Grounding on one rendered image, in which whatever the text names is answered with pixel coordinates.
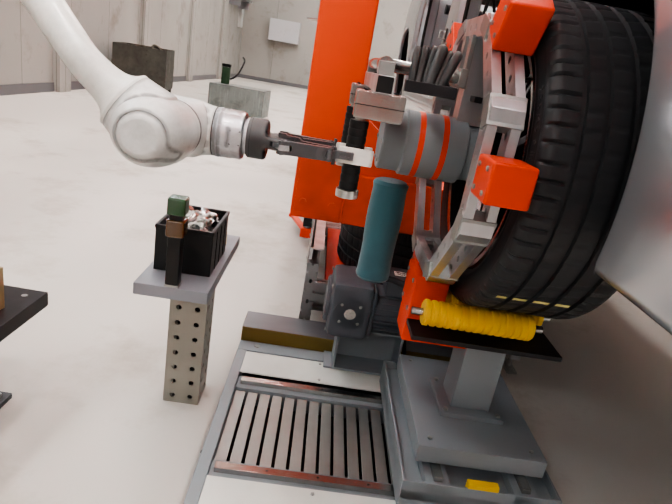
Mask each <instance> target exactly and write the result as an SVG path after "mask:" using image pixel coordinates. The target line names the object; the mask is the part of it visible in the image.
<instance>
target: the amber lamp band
mask: <svg viewBox="0 0 672 504"><path fill-rule="evenodd" d="M187 229H188V218H185V219H184V221H176V220H170V219H169V218H168V219H167V220H166V231H165V236H167V237H172V238H178V239H183V238H184V237H185V235H186V234H187Z"/></svg>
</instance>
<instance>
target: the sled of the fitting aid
mask: <svg viewBox="0 0 672 504"><path fill-rule="evenodd" d="M379 383H380V390H381V398H382V405H383V413H384V420H385V428H386V435H387V443H388V450H389V458H390V465H391V473H392V481H393V488H394V496H395V503H396V504H562V500H561V498H560V496H559V494H558V492H557V490H556V489H555V487H554V485H553V483H552V481H551V479H550V477H549V475H548V473H547V471H546V470H545V472H544V475H543V477H542V478H537V477H530V476H523V475H516V474H509V473H501V472H494V471H487V470H480V469H473V468H466V467H458V466H451V465H444V464H437V463H430V462H423V461H416V460H415V458H414V453H413V448H412V443H411V438H410V433H409V428H408V423H407V417H406V412H405V407H404V402H403V397H402V392H401V387H400V382H399V377H398V372H397V362H393V361H386V360H384V362H383V367H382V371H381V376H380V380H379Z"/></svg>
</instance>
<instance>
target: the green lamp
mask: <svg viewBox="0 0 672 504"><path fill-rule="evenodd" d="M189 204H190V197H189V196H183V195H177V194H172V195H171V196H170V197H169V198H168V200H167V215H172V216H178V217H185V216H186V215H187V214H188V213H189Z"/></svg>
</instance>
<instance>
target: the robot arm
mask: <svg viewBox="0 0 672 504"><path fill-rule="evenodd" d="M20 1H21V3H22V4H23V5H24V6H25V7H26V9H27V10H28V11H29V13H30V14H31V16H32V17H33V18H34V20H35V21H36V23H37V24H38V26H39V27H40V29H41V30H42V32H43V33H44V35H45V36H46V37H47V39H48V40H49V42H50V43H51V45H52V46H53V48H54V49H55V51H56V52H57V53H58V55H59V56H60V58H61V59H62V61H63V62H64V63H65V65H66V66H67V67H68V69H69V70H70V71H71V73H72V74H73V75H74V76H75V78H76V79H77V80H78V81H79V82H80V83H81V84H82V86H83V87H84V88H85V89H86V90H87V91H88V92H89V94H90V95H91V96H92V97H93V98H94V100H95V101H96V102H97V104H98V106H99V109H100V122H101V123H102V124H103V126H104V127H105V128H106V130H107V131H108V133H109V134H110V138H111V141H112V143H113V145H114V146H115V148H116V149H117V151H118V152H119V153H120V154H121V155H122V156H123V157H124V158H125V159H127V160H128V161H130V162H132V163H134V164H136V165H139V166H143V167H150V168H158V167H164V166H169V165H172V164H175V163H178V162H180V161H182V160H183V159H185V158H186V157H198V156H201V155H212V156H216V157H225V158H234V159H238V160H240V159H242V158H243V156H244V154H245V155H246V156H247V157H248V158H254V159H260V160H263V159H265V158H266V155H267V151H268V149H269V150H273V151H276V154H279V155H287V156H295V157H301V158H308V159H314V160H321V161H327V162H331V165H334V164H335V162H340V163H346V164H352V165H358V166H364V167H369V168H371V166H372V161H373V155H374V151H372V150H373V149H372V148H370V147H365V148H364V150H363V149H357V148H352V147H346V143H340V142H337V141H338V139H336V138H334V141H332V140H325V139H320V138H314V137H309V136H303V135H299V134H293V133H289V132H287V131H280V132H279V133H271V132H270V128H271V123H270V121H269V120H268V119H263V118H257V117H252V118H250V120H249V115H248V113H247V112H245V111H239V110H233V109H227V108H224V107H217V106H213V105H211V104H208V103H206V102H204V101H201V100H197V99H194V98H190V97H185V96H180V95H173V94H172V93H170V92H168V91H167V90H165V89H164V88H162V87H161V86H159V85H158V84H156V83H155V82H153V81H152V80H150V79H149V78H148V77H147V76H144V75H143V76H131V75H128V74H126V73H124V72H123V71H121V70H120V69H118V68H117V67H116V66H114V65H113V64H112V63H111V62H110V61H109V60H108V59H107V58H106V57H105V56H104V55H103V54H102V53H101V52H100V51H99V50H98V49H97V48H96V46H95V45H94V44H93V42H92V41H91V40H90V38H89V37H88V35H87V33H86V32H85V30H84V29H83V27H82V26H81V24H80V23H79V21H78V20H77V18H76V17H75V15H74V14H73V12H72V10H71V9H70V7H69V6H68V4H67V3H66V1H65V0H20Z"/></svg>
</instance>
